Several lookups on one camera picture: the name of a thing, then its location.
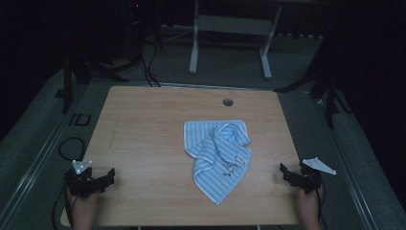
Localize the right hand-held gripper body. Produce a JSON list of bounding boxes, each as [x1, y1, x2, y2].
[[291, 156, 337, 195]]

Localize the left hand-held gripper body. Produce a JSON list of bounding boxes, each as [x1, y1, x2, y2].
[[64, 159, 107, 198]]

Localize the blue striped towel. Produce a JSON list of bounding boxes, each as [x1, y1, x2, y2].
[[183, 119, 254, 206]]

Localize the person's left hand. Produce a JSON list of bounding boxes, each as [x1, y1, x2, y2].
[[67, 187, 99, 222]]

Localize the person's right hand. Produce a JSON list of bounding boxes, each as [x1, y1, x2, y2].
[[296, 187, 327, 221]]

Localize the black metal stand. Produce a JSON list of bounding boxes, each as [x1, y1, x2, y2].
[[274, 60, 353, 129], [54, 52, 130, 114]]

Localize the dark equipment rack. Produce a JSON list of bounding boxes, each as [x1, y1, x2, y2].
[[125, 0, 162, 65]]

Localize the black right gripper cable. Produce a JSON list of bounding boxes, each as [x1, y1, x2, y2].
[[315, 181, 329, 230]]

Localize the black looped floor cable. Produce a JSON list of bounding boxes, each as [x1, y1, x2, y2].
[[57, 136, 87, 162]]

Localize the metal floor rail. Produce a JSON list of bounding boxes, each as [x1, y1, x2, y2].
[[310, 95, 381, 230], [104, 80, 315, 94], [0, 83, 94, 224]]

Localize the black floor cables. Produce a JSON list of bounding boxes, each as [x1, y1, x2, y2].
[[140, 41, 162, 88]]

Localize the white desk frame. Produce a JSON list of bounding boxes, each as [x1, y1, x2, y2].
[[189, 0, 283, 81]]

